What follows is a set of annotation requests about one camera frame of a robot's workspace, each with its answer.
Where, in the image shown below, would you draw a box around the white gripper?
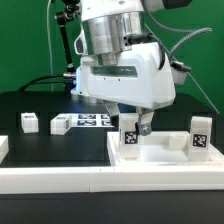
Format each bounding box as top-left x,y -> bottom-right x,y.
81,43 -> 176,136

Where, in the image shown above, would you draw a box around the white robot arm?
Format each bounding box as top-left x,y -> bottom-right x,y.
72,0 -> 192,136

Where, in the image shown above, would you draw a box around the fiducial marker sheet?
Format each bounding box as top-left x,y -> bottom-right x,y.
72,113 -> 112,127

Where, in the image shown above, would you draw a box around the white left barrier piece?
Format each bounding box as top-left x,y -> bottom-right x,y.
0,136 -> 9,164

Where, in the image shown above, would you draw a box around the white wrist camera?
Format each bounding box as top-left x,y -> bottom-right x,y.
171,61 -> 191,85

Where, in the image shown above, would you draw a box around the black cables at base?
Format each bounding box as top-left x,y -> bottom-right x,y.
18,73 -> 77,93

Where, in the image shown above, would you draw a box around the grey cable right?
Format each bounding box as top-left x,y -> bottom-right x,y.
186,71 -> 221,115

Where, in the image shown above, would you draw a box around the grey cable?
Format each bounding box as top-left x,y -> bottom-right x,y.
46,0 -> 55,92
186,71 -> 221,115

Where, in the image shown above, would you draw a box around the white front barrier wall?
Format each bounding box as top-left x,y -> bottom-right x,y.
0,166 -> 224,194

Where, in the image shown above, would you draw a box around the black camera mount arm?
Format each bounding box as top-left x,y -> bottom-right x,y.
55,0 -> 80,83

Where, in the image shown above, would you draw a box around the grey cable left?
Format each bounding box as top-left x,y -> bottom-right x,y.
46,0 -> 55,92

